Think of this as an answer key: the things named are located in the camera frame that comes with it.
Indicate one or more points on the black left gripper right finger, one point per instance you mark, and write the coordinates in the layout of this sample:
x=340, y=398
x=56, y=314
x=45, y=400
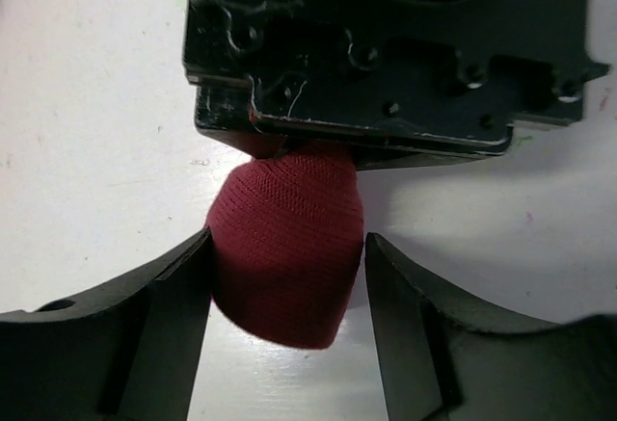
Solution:
x=445, y=354

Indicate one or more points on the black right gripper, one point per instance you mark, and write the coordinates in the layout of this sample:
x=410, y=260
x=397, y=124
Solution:
x=403, y=83

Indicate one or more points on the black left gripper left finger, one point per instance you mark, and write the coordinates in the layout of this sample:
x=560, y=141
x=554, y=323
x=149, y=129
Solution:
x=127, y=349

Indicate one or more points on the maroon purple orange-toe sock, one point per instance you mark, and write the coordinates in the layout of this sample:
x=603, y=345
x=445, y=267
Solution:
x=287, y=238

